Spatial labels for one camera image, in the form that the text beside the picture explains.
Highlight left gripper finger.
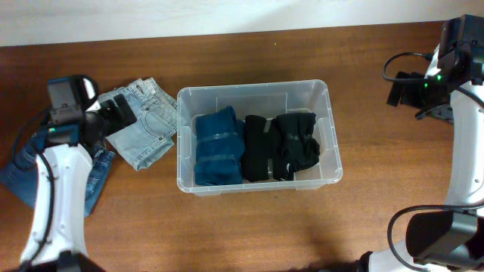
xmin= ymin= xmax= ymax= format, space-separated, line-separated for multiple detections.
xmin=111 ymin=94 xmax=137 ymax=132
xmin=98 ymin=100 xmax=119 ymax=117

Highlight light blue jeans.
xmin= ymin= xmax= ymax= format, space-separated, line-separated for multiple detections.
xmin=98 ymin=78 xmax=177 ymax=171

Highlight teal blue garment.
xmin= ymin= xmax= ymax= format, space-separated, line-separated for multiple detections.
xmin=194 ymin=106 xmax=245 ymax=186

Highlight black garment taped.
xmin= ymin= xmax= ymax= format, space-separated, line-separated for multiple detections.
xmin=275 ymin=112 xmax=321 ymax=172

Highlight black garment with logo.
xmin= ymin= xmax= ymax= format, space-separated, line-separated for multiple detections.
xmin=241 ymin=115 xmax=294 ymax=182

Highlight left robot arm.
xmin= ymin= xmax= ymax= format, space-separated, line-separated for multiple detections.
xmin=18 ymin=75 xmax=137 ymax=272

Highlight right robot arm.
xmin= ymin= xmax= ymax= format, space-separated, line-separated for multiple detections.
xmin=353 ymin=14 xmax=483 ymax=271

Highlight clear plastic storage container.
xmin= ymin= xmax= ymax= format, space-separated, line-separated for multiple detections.
xmin=177 ymin=79 xmax=343 ymax=196

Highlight dark blue folded jeans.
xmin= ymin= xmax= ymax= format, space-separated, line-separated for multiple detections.
xmin=1 ymin=134 xmax=115 ymax=218

